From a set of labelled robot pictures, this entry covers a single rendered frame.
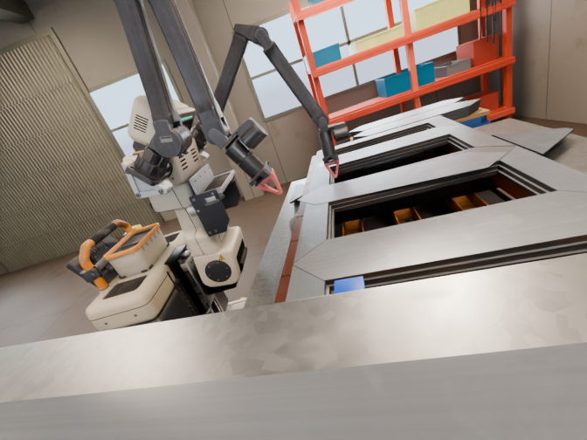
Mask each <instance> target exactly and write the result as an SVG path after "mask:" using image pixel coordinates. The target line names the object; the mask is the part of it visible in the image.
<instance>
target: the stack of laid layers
mask: <svg viewBox="0 0 587 440"><path fill-rule="evenodd" d="M431 128H435V126H433V125H432V124H430V123H428V122H427V123H425V124H422V125H418V126H415V127H410V128H407V129H404V130H401V131H397V132H395V133H391V134H386V135H383V136H380V137H376V138H374V139H371V140H367V141H362V142H359V143H356V144H353V145H350V146H347V147H344V148H338V149H336V150H335V152H336V153H337V154H338V155H342V154H346V153H348V152H352V151H355V150H358V149H361V148H366V147H369V146H373V145H376V144H379V143H382V142H386V141H391V140H394V139H397V138H400V137H404V136H406V135H410V134H415V133H418V132H422V131H425V130H428V129H431ZM445 144H449V145H451V146H452V147H454V148H456V149H458V151H459V152H455V153H452V154H449V155H442V156H439V157H435V158H432V159H429V160H425V161H421V162H416V163H412V164H409V165H405V166H402V167H398V168H404V167H408V166H411V165H415V164H419V163H423V162H429V161H433V160H437V159H441V158H445V157H448V156H452V155H459V154H463V153H466V152H510V151H511V150H512V149H513V148H514V147H515V146H497V147H473V146H471V145H469V144H468V143H466V142H464V141H462V140H460V139H458V138H456V137H454V136H452V135H451V134H446V135H443V136H439V137H436V138H433V139H430V140H427V141H421V142H418V143H414V144H411V145H408V146H405V147H401V148H396V149H392V150H390V151H386V152H382V153H380V154H376V155H371V156H367V157H364V158H361V159H358V160H354V161H351V162H345V163H343V164H339V168H338V174H339V173H341V172H345V171H349V170H351V169H355V168H360V167H364V166H368V165H371V164H374V163H378V162H383V161H387V160H390V159H393V158H397V157H400V156H403V155H409V154H413V153H416V152H419V151H423V150H426V149H429V148H435V147H438V146H442V145H445ZM504 156H505V155H504ZM504 156H502V157H501V158H500V159H499V160H498V161H497V162H495V163H494V164H492V165H491V166H490V167H488V168H482V169H477V170H474V171H469V172H465V173H461V174H457V175H449V176H446V177H441V178H437V179H433V180H429V181H425V182H417V183H413V184H409V185H405V186H401V187H397V188H393V189H386V190H381V191H377V192H373V193H369V194H365V195H360V196H353V197H349V198H344V199H341V200H336V201H332V202H328V231H327V239H331V238H335V212H338V211H343V210H349V209H353V208H356V207H361V206H364V205H368V204H372V203H379V202H382V201H386V200H390V199H394V198H398V197H401V196H408V195H412V194H416V193H420V192H424V191H427V190H431V189H438V188H442V187H445V186H449V185H453V184H457V183H461V182H468V181H471V180H475V179H479V178H483V177H487V176H490V175H499V176H501V177H502V178H504V179H506V180H507V181H509V182H511V183H513V185H515V186H516V187H518V188H520V189H522V190H524V191H525V192H527V193H528V194H530V195H531V196H536V195H540V194H545V193H549V192H553V191H557V190H555V189H552V188H551V187H549V186H548V185H546V184H544V183H542V182H539V181H537V180H536V179H534V178H532V177H531V176H529V175H526V174H524V173H522V172H521V171H519V170H517V169H516V168H513V167H511V166H509V165H507V164H506V163H504V162H501V159H502V158H503V157H504ZM393 169H397V168H393ZM393 169H389V170H385V171H390V170H393ZM385 171H382V172H385ZM382 172H379V173H382ZM583 253H587V235H584V236H579V237H570V238H565V239H560V240H555V241H549V242H545V243H539V244H530V245H525V246H520V247H514V248H510V249H505V250H499V251H490V252H485V253H480V254H475V255H470V256H464V257H460V258H450V259H445V260H440V261H435V262H430V263H425V264H420V265H410V266H405V267H400V268H395V269H390V270H385V271H379V272H371V273H365V274H360V275H355V276H350V277H345V278H336V279H330V280H325V292H324V295H329V294H335V281H336V280H341V279H346V278H355V277H361V276H363V278H364V284H365V289H367V288H372V287H378V286H383V285H394V284H399V283H404V282H410V281H415V280H421V279H427V278H436V277H442V276H448V275H453V274H459V273H464V272H474V271H480V270H486V269H491V268H496V267H502V266H507V265H518V264H523V263H528V262H534V261H540V260H545V259H551V258H560V257H566V256H572V255H577V254H583Z"/></svg>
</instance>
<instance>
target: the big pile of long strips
mask: <svg viewBox="0 0 587 440"><path fill-rule="evenodd" d="M480 101H481V99H477V100H467V101H466V99H465V98H464V97H463V98H457V99H452V100H443V101H440V102H437V103H434V104H431V105H429V106H425V107H420V108H418V109H414V110H411V111H409V112H406V113H401V114H398V115H395V116H391V117H389V118H386V119H383V120H378V121H375V122H371V123H369V124H366V125H363V126H360V127H358V128H356V129H354V130H352V131H350V132H349V133H350V134H351V135H352V136H353V141H355V140H359V139H362V138H364V137H368V136H371V135H373V134H379V133H382V132H385V131H388V130H391V129H394V128H397V127H402V126H406V125H409V124H411V123H415V122H418V121H421V120H426V119H430V118H432V117H435V116H439V115H441V116H443V117H446V118H447V119H450V120H458V119H461V118H465V117H467V116H469V115H470V114H472V113H474V112H475V111H477V110H479V106H480Z"/></svg>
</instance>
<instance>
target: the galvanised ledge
mask: <svg viewBox="0 0 587 440"><path fill-rule="evenodd" d="M306 180H307V178H305V179H302V180H299V181H295V182H292V183H291V185H290V188H289V190H288V192H287V196H286V199H285V202H284V203H283V206H282V208H281V211H280V214H279V217H278V219H277V222H276V224H275V226H274V229H273V233H272V235H271V237H270V239H269V242H268V245H267V247H266V250H265V253H264V255H263V258H262V260H261V262H260V265H259V268H258V271H257V273H256V276H255V278H254V280H253V282H252V287H251V289H250V291H249V293H248V296H247V299H246V301H245V304H244V307H243V308H248V307H254V306H263V305H270V304H274V301H275V297H276V294H277V291H278V287H279V283H280V278H281V274H282V271H283V267H284V263H285V260H286V256H287V251H288V247H289V244H290V240H291V236H292V234H293V231H292V230H291V229H290V227H289V221H290V219H291V218H292V217H295V216H296V215H297V213H298V210H299V207H300V201H295V202H293V203H289V202H290V200H291V197H292V194H293V192H294V188H295V185H296V184H305V183H306Z"/></svg>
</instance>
